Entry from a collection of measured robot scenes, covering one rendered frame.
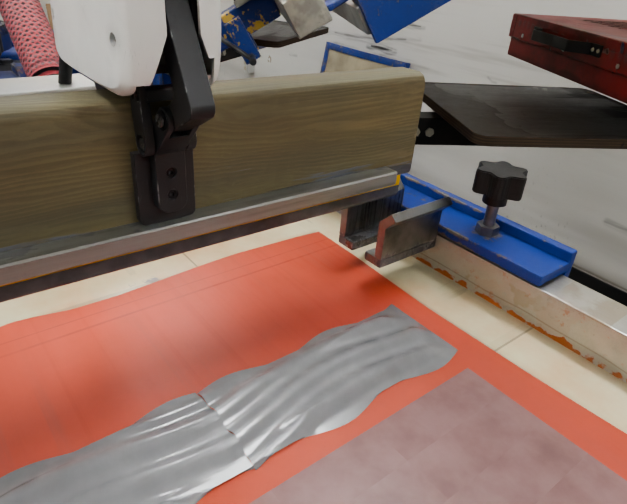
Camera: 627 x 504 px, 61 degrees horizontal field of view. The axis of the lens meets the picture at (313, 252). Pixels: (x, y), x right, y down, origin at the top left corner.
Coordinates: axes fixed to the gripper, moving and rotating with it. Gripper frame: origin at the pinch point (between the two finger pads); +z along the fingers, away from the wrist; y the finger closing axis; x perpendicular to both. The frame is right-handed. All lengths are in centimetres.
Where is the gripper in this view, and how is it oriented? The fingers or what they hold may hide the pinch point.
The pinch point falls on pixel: (149, 172)
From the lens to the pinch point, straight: 31.0
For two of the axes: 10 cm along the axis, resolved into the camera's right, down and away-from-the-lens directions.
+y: 6.2, 4.2, -6.6
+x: 7.8, -2.6, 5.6
